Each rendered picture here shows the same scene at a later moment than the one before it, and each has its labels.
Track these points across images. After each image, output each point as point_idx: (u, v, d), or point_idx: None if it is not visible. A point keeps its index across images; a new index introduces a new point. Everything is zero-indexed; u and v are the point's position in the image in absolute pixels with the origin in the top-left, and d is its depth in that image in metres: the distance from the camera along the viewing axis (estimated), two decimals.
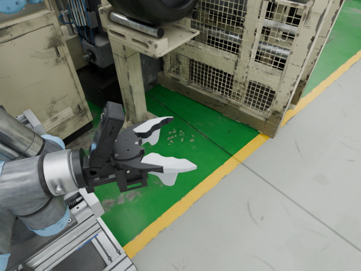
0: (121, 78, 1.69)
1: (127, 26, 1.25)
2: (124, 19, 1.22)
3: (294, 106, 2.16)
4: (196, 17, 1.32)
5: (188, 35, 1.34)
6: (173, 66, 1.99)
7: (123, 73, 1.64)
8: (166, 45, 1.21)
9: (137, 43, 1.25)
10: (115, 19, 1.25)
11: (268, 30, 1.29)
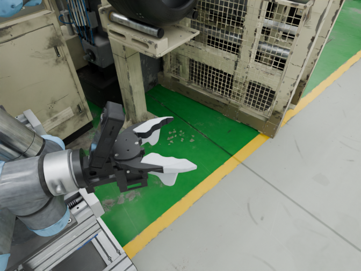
0: (121, 78, 1.69)
1: (126, 17, 1.22)
2: None
3: (294, 106, 2.16)
4: (192, 15, 1.28)
5: (188, 35, 1.34)
6: (173, 66, 1.99)
7: (123, 73, 1.64)
8: (166, 45, 1.21)
9: (137, 43, 1.25)
10: None
11: (268, 30, 1.29)
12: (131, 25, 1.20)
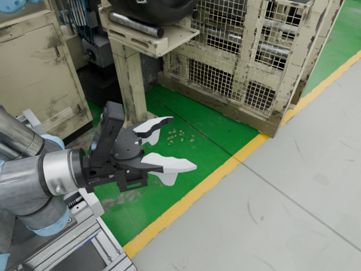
0: (121, 78, 1.69)
1: (125, 25, 1.24)
2: (125, 18, 1.22)
3: (294, 106, 2.16)
4: (196, 17, 1.32)
5: (188, 35, 1.34)
6: (173, 66, 1.99)
7: (123, 73, 1.64)
8: (166, 45, 1.21)
9: (137, 43, 1.25)
10: (115, 16, 1.25)
11: (268, 29, 1.29)
12: None
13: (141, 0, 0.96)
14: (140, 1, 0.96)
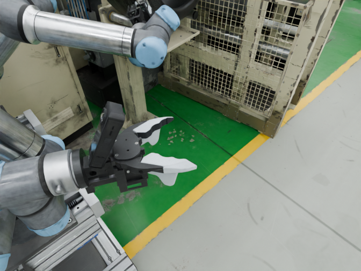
0: (121, 78, 1.69)
1: (125, 18, 1.22)
2: None
3: (294, 106, 2.16)
4: (192, 18, 1.29)
5: (188, 35, 1.34)
6: (173, 66, 1.99)
7: (123, 73, 1.64)
8: None
9: None
10: (121, 14, 1.26)
11: (268, 30, 1.29)
12: (131, 26, 1.21)
13: None
14: None
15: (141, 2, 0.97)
